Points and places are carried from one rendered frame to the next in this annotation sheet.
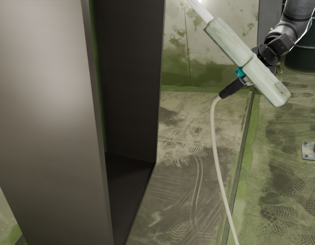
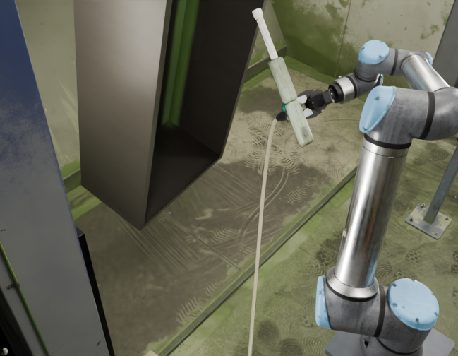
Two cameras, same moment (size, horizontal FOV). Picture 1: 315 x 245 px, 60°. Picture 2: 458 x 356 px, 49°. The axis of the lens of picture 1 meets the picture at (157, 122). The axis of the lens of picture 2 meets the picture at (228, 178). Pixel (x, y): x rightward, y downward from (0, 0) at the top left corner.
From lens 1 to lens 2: 1.07 m
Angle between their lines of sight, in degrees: 14
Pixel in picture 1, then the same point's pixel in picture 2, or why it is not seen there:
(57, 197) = (116, 148)
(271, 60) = (318, 106)
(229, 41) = (279, 80)
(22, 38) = (126, 50)
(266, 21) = (455, 31)
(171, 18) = not seen: outside the picture
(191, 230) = (236, 239)
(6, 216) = (62, 151)
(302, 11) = (363, 74)
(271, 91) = (297, 131)
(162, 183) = (231, 184)
